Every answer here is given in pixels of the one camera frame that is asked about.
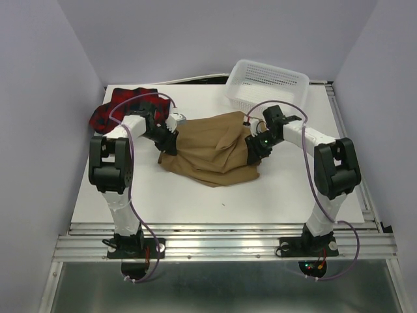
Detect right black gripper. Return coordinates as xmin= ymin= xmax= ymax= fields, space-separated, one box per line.
xmin=244 ymin=130 xmax=282 ymax=165

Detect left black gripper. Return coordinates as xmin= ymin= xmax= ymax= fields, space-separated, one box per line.
xmin=141 ymin=123 xmax=179 ymax=156

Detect tan brown skirt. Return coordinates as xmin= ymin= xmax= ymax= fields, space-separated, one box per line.
xmin=158 ymin=112 xmax=260 ymax=187

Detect red black plaid skirt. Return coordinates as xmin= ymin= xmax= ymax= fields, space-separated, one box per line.
xmin=89 ymin=87 xmax=171 ymax=134

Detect white plastic basket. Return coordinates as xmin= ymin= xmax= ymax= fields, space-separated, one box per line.
xmin=225 ymin=59 xmax=310 ymax=112

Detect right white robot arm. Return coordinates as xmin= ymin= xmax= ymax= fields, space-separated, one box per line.
xmin=243 ymin=100 xmax=362 ymax=258

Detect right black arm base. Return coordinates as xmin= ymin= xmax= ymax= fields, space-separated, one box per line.
xmin=274 ymin=236 xmax=339 ymax=280

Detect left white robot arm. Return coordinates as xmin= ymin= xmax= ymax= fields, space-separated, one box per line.
xmin=89 ymin=101 xmax=186 ymax=257

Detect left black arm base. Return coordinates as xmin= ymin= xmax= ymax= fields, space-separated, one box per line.
xmin=102 ymin=238 xmax=166 ymax=284

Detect white board strip behind table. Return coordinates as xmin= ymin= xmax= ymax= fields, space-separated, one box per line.
xmin=152 ymin=73 xmax=230 ymax=85

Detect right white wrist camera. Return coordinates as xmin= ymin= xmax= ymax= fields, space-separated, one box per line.
xmin=243 ymin=117 xmax=263 ymax=137

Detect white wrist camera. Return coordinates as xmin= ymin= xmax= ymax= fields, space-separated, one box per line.
xmin=165 ymin=113 xmax=186 ymax=133
xmin=243 ymin=117 xmax=263 ymax=137

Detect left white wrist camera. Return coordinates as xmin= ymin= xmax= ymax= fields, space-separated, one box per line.
xmin=165 ymin=113 xmax=186 ymax=133

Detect aluminium frame rails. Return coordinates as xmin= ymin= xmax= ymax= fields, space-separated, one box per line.
xmin=37 ymin=81 xmax=405 ymax=313

